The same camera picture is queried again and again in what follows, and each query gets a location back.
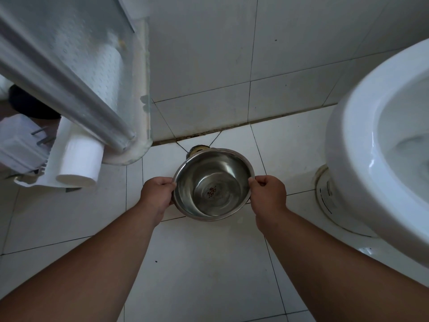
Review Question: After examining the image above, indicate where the white plastic box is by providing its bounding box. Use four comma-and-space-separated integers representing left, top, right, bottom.
0, 115, 51, 175

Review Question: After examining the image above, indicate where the white toilet paper roll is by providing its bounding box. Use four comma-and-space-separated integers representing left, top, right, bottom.
55, 132, 105, 188
88, 43, 124, 112

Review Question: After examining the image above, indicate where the dark round container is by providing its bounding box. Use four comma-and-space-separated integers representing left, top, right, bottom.
8, 84, 61, 120

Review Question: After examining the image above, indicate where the metal floor drain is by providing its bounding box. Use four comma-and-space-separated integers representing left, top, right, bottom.
186, 144, 211, 159

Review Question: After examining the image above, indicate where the stainless steel bowl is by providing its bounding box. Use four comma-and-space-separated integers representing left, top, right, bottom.
172, 148, 256, 222

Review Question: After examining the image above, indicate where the person's right forearm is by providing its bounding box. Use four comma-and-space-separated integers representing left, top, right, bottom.
256, 207, 429, 322

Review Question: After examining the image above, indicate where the white ceramic toilet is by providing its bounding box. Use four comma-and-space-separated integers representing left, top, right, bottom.
314, 38, 429, 269

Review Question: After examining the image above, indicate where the person's left forearm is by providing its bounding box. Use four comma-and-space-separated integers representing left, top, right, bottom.
0, 201, 159, 322

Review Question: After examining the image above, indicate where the person's right hand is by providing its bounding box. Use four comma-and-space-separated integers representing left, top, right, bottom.
248, 175, 289, 232

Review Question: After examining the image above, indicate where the person's left hand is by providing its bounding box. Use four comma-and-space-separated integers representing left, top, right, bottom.
138, 176, 177, 228

